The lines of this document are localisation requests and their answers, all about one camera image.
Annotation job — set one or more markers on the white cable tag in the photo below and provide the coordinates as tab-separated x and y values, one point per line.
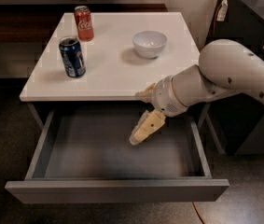
222	12

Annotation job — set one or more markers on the white bowl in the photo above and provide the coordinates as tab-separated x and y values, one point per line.
149	44

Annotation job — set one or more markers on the blue pepsi can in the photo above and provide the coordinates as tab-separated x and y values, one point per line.
72	56

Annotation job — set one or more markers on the black cabinet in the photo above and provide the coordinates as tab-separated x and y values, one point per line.
239	120

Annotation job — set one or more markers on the red coca-cola can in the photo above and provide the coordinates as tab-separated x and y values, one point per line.
83	23

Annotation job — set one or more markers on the dark wooden bench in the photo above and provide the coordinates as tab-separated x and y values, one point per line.
30	23

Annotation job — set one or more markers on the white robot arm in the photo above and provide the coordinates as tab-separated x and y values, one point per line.
224	68

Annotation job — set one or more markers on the grey top drawer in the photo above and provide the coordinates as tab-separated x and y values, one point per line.
84	156

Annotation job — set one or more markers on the grey drawer cabinet white top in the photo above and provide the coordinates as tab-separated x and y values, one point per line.
114	71

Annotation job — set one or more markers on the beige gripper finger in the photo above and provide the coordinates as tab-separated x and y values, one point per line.
146	94
149	123

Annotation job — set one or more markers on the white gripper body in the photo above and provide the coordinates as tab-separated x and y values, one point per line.
164	96

